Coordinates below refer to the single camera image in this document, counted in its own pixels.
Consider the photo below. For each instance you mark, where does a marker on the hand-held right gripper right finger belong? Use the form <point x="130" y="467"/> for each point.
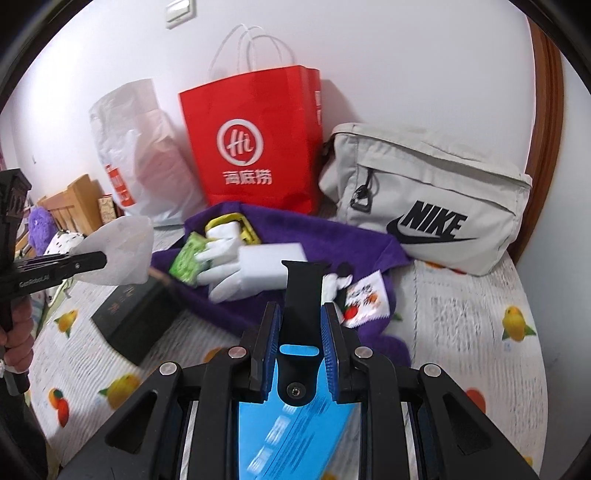
<point x="330" y="355"/>

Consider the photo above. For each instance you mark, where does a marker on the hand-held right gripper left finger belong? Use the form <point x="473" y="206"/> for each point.
<point x="272" y="350"/>

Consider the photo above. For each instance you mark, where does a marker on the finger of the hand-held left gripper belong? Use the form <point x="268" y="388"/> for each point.
<point x="69" y="267"/>

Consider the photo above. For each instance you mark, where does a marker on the white sponge block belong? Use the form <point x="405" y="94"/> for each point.
<point x="268" y="265"/>

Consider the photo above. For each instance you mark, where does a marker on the yellow pouch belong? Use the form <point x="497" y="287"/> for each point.
<point x="251" y="233"/>

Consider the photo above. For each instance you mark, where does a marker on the green tissue packet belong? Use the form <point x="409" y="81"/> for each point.
<point x="189" y="261"/>

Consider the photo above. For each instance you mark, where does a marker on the person's left hand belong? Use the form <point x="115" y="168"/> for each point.
<point x="21" y="332"/>

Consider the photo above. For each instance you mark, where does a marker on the floral white pillow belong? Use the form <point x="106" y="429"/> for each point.
<point x="64" y="242"/>

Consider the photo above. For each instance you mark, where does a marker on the purple plush toy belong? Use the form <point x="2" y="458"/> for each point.
<point x="41" y="226"/>

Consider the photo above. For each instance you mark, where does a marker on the wooden headboard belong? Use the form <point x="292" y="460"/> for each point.
<point x="78" y="203"/>

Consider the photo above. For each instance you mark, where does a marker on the patterned brown box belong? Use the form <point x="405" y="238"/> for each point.
<point x="107" y="210"/>

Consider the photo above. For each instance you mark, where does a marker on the dark tea tin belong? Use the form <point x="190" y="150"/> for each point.
<point x="134" y="318"/>

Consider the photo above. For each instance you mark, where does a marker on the blue tissue pack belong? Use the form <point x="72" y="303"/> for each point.
<point x="295" y="438"/>

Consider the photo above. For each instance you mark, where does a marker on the purple towel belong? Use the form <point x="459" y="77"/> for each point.
<point x="304" y="230"/>

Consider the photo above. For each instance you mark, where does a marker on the white plastic shopping bag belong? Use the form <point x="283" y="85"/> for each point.
<point x="147" y="161"/>

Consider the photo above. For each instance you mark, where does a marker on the fruit print tablecloth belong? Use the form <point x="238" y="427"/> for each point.
<point x="461" y="332"/>

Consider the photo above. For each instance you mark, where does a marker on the grey waist bag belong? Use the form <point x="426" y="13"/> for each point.
<point x="438" y="184"/>

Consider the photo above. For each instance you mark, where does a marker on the red paper bag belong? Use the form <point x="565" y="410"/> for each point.
<point x="249" y="115"/>

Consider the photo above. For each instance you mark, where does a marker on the white wall light switch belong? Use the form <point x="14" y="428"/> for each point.
<point x="180" y="9"/>

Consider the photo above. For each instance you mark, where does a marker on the brown wooden door frame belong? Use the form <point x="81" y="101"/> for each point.
<point x="547" y="115"/>

